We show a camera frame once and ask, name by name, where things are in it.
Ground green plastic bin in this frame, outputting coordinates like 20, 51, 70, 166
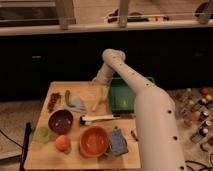
107, 76, 156, 115

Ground orange fruit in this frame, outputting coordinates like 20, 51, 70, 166
55, 135, 71, 152

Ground black bar at table edge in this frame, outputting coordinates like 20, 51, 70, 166
19, 122, 32, 171

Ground green cucumber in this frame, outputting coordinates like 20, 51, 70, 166
65, 90, 75, 107

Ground wooden railing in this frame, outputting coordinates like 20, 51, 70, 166
0, 0, 213, 35

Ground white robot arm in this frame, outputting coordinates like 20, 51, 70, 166
95, 49, 186, 171

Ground orange bowl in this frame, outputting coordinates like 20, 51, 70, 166
79, 126, 109, 158

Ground green lime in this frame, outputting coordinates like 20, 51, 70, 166
34, 127, 49, 143

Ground blue-grey sponge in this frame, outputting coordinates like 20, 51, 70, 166
109, 128, 128, 156

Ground pile of spice jars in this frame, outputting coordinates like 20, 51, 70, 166
177, 87, 213, 144

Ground dark red bowl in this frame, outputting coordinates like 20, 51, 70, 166
48, 109, 73, 135

